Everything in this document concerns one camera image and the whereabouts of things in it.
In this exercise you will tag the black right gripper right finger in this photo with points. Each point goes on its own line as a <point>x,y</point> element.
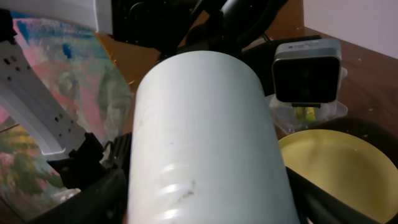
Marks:
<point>314,205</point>

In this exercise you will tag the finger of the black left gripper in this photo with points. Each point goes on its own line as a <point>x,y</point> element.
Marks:
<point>83,167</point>

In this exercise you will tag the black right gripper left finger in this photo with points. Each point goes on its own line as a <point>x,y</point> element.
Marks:
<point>105,201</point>

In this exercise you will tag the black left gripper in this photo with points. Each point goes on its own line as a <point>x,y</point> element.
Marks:
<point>234,27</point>

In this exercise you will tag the green snack wrapper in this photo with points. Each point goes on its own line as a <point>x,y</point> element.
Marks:
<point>305,114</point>

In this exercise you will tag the yellow plate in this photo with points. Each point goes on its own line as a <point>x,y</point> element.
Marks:
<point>346,167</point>

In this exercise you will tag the clear plastic bin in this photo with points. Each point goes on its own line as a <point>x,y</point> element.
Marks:
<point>292,119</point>

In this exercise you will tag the dark brown serving tray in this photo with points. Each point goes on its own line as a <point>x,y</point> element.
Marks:
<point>365,130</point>

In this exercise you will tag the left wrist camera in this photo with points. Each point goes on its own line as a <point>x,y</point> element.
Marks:
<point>307,72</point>

